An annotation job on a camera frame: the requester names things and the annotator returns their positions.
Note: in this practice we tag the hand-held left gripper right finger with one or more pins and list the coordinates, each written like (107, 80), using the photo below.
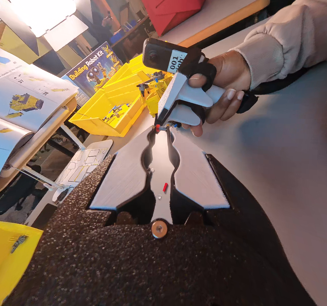
(201, 183)

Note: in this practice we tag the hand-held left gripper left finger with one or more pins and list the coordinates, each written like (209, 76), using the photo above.
(120, 183)

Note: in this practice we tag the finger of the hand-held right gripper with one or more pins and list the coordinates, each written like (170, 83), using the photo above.
(170, 96)

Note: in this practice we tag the yellow toy robot model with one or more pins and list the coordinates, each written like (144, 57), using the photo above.
(153, 103)

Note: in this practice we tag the grey red-tipped pin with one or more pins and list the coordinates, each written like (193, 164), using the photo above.
(157, 127)

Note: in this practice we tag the short red pin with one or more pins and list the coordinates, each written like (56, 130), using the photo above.
(165, 187)

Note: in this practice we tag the sticker sheet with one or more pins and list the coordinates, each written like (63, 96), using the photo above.
(81, 165)

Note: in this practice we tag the red tote bag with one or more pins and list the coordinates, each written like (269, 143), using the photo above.
(171, 4)

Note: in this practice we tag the heap of grey blue pieces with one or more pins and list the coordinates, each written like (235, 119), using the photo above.
(117, 112)

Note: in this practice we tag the blue toy kit box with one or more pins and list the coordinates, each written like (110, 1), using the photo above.
(86, 70)

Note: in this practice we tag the white book stand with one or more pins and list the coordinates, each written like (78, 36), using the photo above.
(51, 129)

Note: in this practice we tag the heap of dark connector pieces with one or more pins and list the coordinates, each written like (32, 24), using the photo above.
(19, 243)

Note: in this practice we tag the open instruction booklet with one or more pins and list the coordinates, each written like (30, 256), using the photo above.
(25, 93)

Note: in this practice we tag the studio softbox light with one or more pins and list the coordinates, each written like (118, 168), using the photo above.
(38, 4)

